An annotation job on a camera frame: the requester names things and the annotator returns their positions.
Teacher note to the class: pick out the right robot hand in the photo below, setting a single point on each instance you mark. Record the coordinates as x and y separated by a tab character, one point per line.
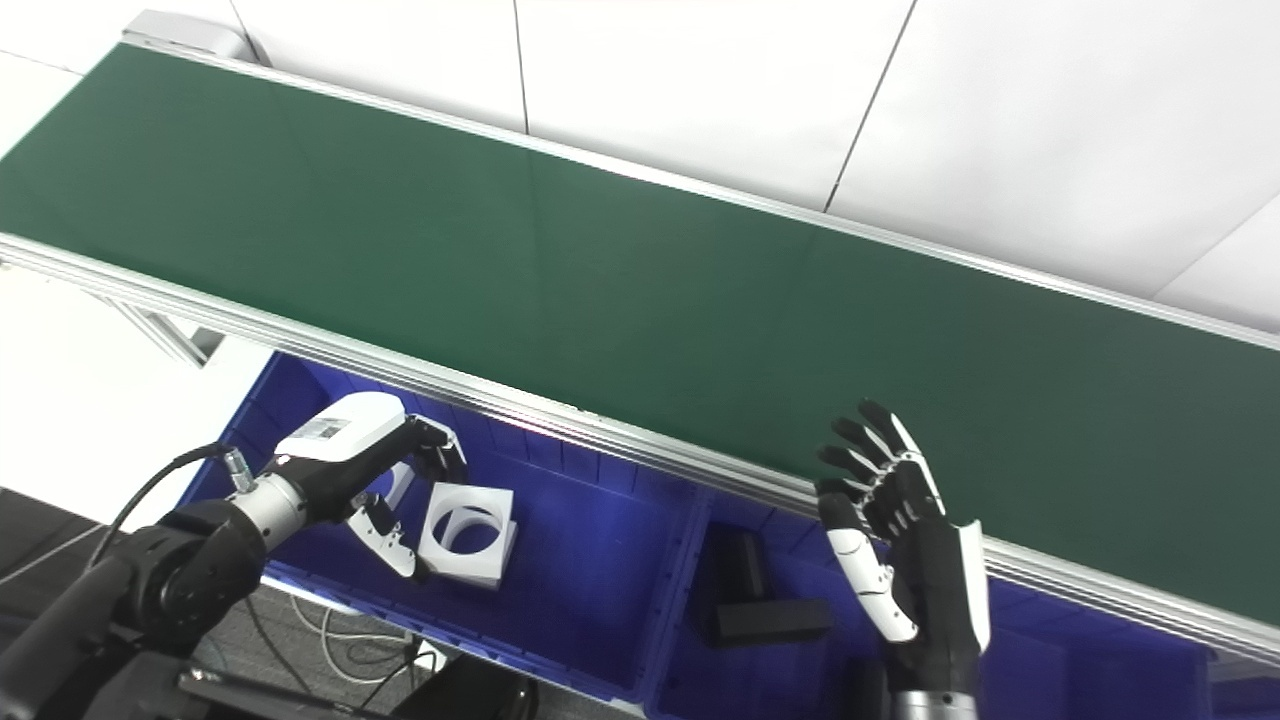
930	580

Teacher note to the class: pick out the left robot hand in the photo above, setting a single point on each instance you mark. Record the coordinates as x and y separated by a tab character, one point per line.
345	440

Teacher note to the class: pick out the white square part round hole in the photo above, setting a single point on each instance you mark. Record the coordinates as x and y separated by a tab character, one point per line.
400	480
470	565

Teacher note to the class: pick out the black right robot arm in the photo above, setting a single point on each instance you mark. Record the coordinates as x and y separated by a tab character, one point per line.
935	705

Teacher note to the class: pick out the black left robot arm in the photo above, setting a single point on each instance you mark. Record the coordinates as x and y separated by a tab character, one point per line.
170	570

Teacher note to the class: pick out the flat black block part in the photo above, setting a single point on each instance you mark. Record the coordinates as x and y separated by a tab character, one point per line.
770	620

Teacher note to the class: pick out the blue bin with black parts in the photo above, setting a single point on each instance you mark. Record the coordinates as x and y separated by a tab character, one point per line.
1080	670

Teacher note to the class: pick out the aluminium conveyor leg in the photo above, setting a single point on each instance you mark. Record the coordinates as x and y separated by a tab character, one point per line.
170	335

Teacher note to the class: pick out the blue bin with white parts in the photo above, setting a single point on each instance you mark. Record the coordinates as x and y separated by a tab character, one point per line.
600	560

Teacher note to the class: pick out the black floor equipment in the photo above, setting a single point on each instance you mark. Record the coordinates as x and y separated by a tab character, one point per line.
470	702

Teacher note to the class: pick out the green conveyor belt aluminium frame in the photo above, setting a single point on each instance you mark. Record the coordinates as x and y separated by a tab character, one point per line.
600	280

